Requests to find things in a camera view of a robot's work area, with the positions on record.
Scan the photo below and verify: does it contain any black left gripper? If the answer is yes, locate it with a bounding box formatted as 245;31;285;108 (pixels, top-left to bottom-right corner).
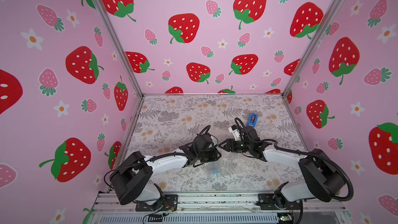
196;147;223;162

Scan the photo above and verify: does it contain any blue tape dispenser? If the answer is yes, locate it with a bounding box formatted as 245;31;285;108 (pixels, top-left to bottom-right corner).
247;113;258;128

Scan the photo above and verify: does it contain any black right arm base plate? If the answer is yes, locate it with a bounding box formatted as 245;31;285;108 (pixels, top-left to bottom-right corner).
256;194;301;211

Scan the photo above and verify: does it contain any aluminium frame post right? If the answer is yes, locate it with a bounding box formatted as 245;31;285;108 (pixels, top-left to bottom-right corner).
282;0;345;100

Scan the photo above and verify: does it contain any aluminium frame post left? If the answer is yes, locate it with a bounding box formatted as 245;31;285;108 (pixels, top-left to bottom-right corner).
92;0;144;99

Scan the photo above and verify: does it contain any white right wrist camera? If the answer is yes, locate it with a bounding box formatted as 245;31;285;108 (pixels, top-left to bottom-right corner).
229;125;241;141

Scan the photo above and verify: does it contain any aluminium frame post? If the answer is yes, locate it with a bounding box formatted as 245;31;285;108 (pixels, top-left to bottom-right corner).
282;0;345;100
92;0;144;99

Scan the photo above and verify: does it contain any clear bubble wrap sheet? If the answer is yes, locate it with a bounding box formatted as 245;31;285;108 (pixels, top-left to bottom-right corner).
204;150;273;179

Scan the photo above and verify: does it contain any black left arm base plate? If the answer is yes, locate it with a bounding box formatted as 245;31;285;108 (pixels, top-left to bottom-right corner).
134;194;178;212

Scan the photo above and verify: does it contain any black corrugated cable conduit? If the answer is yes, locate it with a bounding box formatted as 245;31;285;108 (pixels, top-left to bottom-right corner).
273;144;354;202

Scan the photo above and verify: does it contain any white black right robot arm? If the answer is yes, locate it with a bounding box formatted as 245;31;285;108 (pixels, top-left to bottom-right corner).
220;138;354;209

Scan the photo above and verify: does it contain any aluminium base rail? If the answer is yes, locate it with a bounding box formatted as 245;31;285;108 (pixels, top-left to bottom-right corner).
85;191;353;224

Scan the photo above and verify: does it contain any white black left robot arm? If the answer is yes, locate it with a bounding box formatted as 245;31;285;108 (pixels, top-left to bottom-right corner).
109;145;221;209

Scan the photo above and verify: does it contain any blue plastic wine glass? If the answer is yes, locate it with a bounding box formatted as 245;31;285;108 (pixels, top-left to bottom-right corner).
206;162;222;178

